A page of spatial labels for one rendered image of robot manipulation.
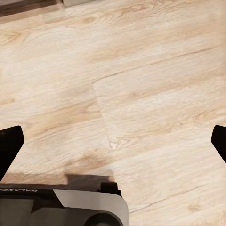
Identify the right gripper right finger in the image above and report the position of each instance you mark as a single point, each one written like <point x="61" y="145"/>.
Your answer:
<point x="218" y="139"/>

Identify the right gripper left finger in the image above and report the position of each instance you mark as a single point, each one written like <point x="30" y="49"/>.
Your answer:
<point x="11" y="141"/>

